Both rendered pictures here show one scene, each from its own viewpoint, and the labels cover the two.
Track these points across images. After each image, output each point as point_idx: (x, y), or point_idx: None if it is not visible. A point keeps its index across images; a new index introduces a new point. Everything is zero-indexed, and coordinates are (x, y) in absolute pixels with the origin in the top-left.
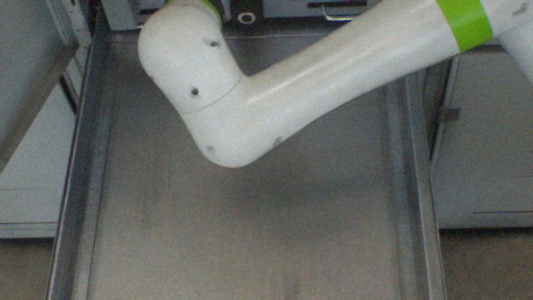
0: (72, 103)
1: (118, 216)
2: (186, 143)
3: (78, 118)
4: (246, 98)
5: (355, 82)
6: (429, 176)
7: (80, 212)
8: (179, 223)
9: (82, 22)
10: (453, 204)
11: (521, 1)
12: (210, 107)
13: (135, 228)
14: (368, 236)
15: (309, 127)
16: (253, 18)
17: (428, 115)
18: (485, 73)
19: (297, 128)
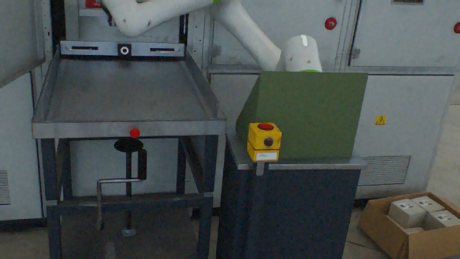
0: (33, 100)
1: (70, 90)
2: (100, 78)
3: (48, 72)
4: (138, 5)
5: (177, 2)
6: None
7: (52, 88)
8: (100, 91)
9: (50, 46)
10: (218, 184)
11: None
12: (125, 3)
13: (79, 92)
14: (183, 94)
15: (154, 76)
16: (127, 51)
17: None
18: (224, 86)
19: (157, 19)
